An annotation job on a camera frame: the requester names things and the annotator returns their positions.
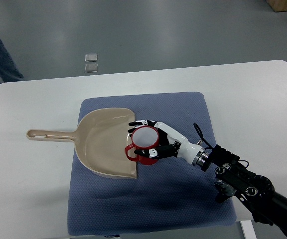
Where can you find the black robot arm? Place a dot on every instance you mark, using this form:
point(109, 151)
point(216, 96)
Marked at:
point(255, 192)

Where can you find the red cup white inside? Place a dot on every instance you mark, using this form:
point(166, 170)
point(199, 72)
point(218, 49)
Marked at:
point(143, 138)

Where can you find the white table leg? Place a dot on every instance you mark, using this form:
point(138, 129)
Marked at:
point(248, 229)

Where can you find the wooden box corner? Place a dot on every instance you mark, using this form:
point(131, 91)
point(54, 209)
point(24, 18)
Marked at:
point(278, 5)

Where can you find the upper metal floor plate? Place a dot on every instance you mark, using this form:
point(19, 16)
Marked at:
point(91, 57)

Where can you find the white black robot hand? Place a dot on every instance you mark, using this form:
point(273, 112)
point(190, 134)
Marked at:
point(171, 143)

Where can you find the beige plastic dustpan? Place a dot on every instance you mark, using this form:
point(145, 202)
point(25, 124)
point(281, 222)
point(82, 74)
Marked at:
point(100, 139)

